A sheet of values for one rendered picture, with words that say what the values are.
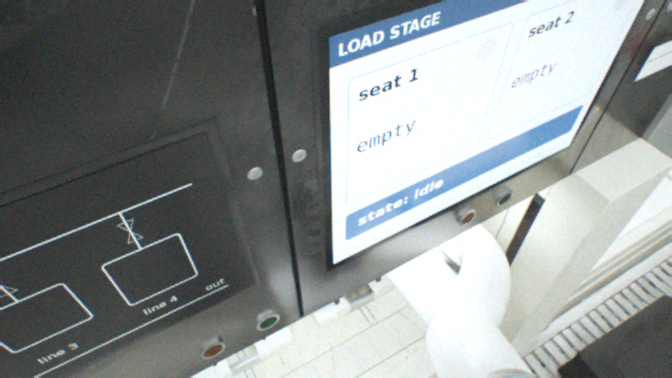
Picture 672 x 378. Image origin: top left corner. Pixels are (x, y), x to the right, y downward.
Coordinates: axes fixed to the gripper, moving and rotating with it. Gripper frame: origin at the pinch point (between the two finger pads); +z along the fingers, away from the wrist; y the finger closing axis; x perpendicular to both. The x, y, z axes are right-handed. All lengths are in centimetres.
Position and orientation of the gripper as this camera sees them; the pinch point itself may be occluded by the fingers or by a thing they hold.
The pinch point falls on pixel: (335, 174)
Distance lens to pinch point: 83.9
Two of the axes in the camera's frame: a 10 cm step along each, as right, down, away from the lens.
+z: -5.4, -6.5, 5.4
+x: 0.0, -6.4, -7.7
